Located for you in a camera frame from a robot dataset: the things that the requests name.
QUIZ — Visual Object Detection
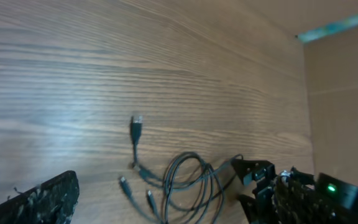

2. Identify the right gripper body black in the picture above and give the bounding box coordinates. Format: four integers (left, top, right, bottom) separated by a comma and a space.
231, 159, 315, 223

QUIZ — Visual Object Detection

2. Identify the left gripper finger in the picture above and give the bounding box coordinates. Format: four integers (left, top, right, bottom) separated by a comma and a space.
0, 170, 80, 224

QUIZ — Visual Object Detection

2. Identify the black USB cable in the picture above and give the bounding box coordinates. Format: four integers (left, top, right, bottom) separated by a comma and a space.
118, 114, 245, 224

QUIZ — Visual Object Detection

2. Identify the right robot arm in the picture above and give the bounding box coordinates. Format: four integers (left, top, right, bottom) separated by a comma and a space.
231, 159, 358, 224

